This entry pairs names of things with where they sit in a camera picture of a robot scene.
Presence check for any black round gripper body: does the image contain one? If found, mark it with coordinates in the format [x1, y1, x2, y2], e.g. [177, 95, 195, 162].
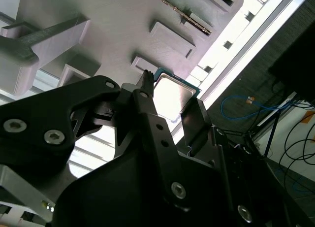
[53, 152, 237, 227]

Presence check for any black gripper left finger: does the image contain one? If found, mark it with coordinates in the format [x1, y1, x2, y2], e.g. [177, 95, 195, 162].
[0, 69, 195, 212]

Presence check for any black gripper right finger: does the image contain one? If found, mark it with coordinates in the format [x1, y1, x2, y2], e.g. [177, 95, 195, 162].
[181, 98, 315, 227]

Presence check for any silver CPU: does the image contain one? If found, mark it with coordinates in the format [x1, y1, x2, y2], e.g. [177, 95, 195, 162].
[152, 67, 203, 124]

